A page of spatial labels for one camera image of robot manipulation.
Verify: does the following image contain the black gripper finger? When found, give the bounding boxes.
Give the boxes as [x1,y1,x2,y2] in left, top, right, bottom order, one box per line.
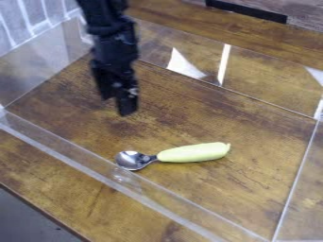
[91,65,115,100]
[112,78,139,116]

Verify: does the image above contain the clear acrylic enclosure walls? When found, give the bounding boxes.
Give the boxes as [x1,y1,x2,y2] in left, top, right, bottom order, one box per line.
[0,20,323,242]

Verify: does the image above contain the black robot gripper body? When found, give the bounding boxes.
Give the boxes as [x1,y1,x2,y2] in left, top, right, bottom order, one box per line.
[90,22,139,82]

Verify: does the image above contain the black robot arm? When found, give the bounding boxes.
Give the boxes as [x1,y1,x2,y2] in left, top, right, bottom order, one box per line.
[76,0,139,116]

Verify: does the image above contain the green handled metal spoon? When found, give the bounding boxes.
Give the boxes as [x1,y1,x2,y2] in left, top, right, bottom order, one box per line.
[115,142,231,171]

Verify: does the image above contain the black bar in background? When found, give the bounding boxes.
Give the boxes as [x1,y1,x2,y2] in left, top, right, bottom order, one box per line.
[204,0,288,24]

